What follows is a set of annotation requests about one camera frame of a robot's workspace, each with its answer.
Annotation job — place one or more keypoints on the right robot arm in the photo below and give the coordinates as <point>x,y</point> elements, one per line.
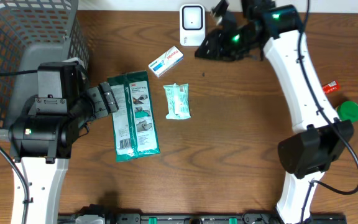
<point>319,135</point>

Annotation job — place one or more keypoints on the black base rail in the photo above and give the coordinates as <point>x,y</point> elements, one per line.
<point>133,218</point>

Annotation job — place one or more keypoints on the green lid jar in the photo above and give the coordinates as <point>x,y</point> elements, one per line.
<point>348,110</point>

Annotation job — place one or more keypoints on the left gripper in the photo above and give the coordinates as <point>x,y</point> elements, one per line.
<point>97,96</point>

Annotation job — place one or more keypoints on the red stick sachet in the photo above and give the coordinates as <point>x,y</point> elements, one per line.
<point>331,87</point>

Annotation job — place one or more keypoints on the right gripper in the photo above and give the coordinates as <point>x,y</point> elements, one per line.
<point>220,48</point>

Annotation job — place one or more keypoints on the large green box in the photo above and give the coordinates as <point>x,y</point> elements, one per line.
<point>135,135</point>

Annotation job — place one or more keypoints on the teal snack packet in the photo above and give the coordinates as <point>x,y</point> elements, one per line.
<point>177,100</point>

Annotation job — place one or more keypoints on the grey plastic mesh basket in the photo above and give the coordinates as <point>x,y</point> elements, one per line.
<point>34,32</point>

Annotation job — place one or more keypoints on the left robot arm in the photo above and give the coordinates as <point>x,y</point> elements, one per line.
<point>42,138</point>

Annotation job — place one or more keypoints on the white green box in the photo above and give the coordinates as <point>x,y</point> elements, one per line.
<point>166,61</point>

